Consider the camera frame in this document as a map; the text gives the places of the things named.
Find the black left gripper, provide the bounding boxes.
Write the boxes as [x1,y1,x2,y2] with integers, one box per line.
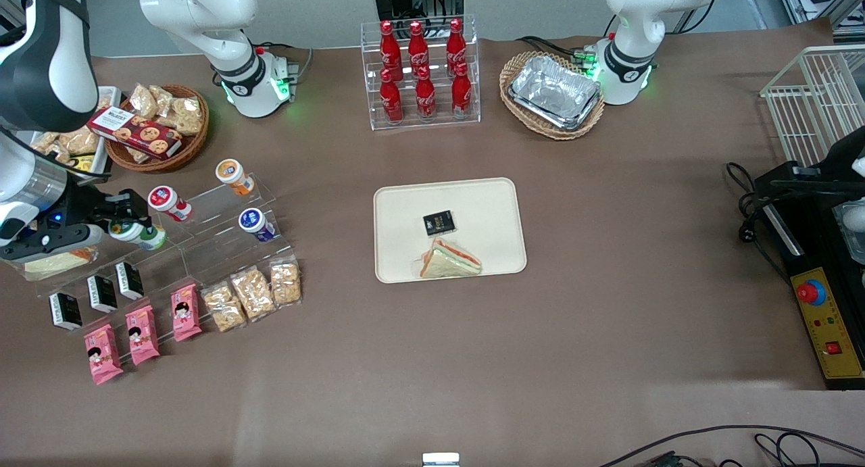
[770,126,865,199]

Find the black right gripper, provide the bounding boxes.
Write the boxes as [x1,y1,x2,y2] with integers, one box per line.
[34,183,152,232]

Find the green gum bottle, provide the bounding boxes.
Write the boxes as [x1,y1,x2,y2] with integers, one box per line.
[108,220,167,251]

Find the red gum bottle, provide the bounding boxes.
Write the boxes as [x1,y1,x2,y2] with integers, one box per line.
[147,185,193,223]

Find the orange gum bottle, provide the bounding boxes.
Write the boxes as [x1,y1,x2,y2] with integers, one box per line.
[215,158,256,196]

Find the blue gum bottle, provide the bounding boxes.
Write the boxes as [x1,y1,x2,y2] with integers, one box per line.
[238,207,276,243]

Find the beige plastic tray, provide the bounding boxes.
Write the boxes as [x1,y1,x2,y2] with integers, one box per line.
[373,177,528,284]

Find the white plastic bin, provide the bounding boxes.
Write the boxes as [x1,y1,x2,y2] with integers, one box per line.
[68,87,122,182]

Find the black control box yellow panel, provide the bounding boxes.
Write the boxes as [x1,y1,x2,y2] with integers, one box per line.
[753,159,865,391]

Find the small black carton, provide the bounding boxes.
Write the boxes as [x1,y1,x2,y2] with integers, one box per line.
[86,274,119,314]
[49,291,83,331]
[115,261,145,301]

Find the wrapped triangle sandwich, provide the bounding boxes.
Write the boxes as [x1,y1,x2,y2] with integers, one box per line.
[24,247,99,282]
[414,237,483,280]

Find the dark brown wicker basket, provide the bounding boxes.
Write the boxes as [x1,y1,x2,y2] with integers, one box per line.
[105,84,210,174]

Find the red cookie box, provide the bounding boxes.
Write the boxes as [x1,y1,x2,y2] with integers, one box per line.
[86,106,183,160]

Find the clear acrylic step shelf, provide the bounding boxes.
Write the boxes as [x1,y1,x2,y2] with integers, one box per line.
[34,176,298,319]

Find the pink snack pack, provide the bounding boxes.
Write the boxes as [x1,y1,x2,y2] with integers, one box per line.
[170,282,202,343]
[125,303,162,366]
[83,324,125,385]

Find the clear rice cracker pack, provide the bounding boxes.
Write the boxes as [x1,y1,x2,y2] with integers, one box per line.
[269,256,302,308]
[230,265,276,320]
[201,281,247,333]

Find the aluminium foil container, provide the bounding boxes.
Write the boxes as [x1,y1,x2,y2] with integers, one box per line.
[507,55,602,131]

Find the red cola bottle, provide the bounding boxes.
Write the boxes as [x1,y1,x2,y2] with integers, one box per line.
[451,62,473,120]
[414,65,437,120]
[380,68,405,124]
[378,20,403,76]
[446,18,467,68]
[407,21,430,72]

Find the light woven wicker basket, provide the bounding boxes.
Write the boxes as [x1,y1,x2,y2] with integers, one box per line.
[499,51,606,141]

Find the small black snack packet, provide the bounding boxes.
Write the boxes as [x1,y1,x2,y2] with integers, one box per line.
[422,210,457,237]

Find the clear acrylic bottle rack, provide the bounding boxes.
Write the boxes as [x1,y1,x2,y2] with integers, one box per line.
[360,16,482,131]

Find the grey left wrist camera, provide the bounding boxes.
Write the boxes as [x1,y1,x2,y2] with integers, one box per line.
[833,203,865,265]

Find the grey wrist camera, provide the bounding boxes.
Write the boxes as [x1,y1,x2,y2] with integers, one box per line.
[0,224,106,262]
[833,203,865,265]

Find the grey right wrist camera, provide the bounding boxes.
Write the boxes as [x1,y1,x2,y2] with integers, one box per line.
[0,224,106,262]

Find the black power cable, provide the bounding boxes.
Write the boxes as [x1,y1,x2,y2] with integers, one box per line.
[725,162,791,282]

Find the white wire basket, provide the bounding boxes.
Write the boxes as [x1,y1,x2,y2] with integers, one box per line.
[760,45,865,167]

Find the grey arm base cable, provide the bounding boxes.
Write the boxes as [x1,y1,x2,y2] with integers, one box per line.
[253,41,315,84]

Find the black floor cables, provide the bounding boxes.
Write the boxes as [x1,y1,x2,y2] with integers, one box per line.
[598,424,865,467]

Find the black arm base cables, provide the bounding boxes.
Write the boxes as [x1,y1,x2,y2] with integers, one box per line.
[517,34,597,66]

